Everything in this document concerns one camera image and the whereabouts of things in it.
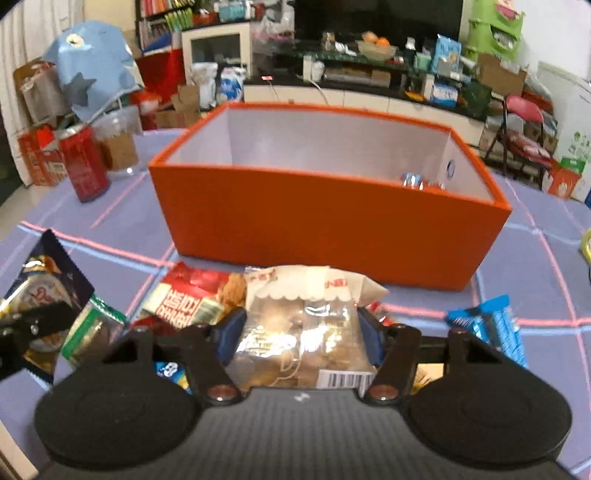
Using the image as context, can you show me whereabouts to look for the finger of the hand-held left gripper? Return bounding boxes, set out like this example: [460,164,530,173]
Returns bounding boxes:
[0,302,78,345]
[0,339,31,382]

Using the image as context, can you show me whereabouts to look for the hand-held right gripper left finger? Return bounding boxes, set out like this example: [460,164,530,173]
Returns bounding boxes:
[98,306,249,408]

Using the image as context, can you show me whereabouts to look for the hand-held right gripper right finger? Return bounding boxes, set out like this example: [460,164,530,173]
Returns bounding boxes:
[357,307,505,407]

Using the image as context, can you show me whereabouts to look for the dark blue snack packet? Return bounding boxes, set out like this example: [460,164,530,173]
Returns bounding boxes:
[0,229,96,385]

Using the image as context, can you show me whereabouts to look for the red snack packet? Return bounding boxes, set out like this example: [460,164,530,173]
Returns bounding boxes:
[134,261,247,332]

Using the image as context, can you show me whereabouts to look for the clear pastry packet white top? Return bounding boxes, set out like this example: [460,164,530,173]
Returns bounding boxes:
[225,264,389,392]

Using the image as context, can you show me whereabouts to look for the bright blue snack packet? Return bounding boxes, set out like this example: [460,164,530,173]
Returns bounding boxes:
[154,361,192,394]

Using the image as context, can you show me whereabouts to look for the orange cardboard box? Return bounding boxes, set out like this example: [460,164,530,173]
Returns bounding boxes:
[148,102,513,291]

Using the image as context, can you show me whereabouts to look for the shiny blue and orange packet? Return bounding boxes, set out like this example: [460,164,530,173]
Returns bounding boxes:
[400,172,448,193]

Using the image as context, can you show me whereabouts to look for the green and white snack packet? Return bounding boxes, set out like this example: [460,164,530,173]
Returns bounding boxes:
[61,294,129,368]

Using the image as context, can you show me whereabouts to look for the blue wafer packet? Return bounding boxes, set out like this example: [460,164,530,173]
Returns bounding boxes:
[445,294,528,368]

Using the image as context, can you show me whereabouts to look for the red soda can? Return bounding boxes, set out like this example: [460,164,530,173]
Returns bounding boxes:
[55,124,112,204]

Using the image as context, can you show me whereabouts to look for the red and white carton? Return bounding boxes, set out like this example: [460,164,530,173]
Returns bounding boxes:
[18,124,68,186]

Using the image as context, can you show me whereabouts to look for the clear plastic jar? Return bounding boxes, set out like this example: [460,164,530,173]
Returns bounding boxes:
[95,107,142,179]

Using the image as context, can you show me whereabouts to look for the orange and green gift bag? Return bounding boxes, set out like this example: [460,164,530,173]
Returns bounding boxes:
[547,157,583,199]

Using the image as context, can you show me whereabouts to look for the blue and white bag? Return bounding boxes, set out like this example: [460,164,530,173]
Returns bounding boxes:
[219,67,246,103]

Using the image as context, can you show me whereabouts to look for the blue star-print cloth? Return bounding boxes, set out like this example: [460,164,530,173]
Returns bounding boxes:
[42,19,144,123]

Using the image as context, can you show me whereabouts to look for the red storage box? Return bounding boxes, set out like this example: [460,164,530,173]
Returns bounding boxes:
[136,48,186,100]

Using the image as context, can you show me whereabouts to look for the red folding chair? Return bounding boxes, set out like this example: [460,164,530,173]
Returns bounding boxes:
[489,95,556,185]

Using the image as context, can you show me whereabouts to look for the white glass-door cabinet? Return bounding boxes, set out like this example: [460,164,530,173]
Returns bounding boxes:
[181,22,254,82]

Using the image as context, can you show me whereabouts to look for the fruit bowl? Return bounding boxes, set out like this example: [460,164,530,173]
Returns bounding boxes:
[356,31,398,61]

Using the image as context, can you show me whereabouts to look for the brown cardboard box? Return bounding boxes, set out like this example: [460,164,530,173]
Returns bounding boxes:
[475,53,527,98]

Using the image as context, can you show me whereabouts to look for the light blue carton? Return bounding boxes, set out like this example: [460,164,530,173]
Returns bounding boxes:
[431,34,463,77]

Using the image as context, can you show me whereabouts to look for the white chest freezer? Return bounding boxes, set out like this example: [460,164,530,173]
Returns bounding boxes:
[538,62,591,172]

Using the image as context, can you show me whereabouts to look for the dark television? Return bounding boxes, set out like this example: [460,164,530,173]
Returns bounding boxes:
[295,0,463,49]

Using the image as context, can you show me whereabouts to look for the bookshelf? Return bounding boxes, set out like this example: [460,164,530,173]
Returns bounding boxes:
[135,0,253,47]

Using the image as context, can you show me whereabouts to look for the green hanging organizer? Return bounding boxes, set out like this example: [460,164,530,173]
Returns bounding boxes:
[466,0,525,61]

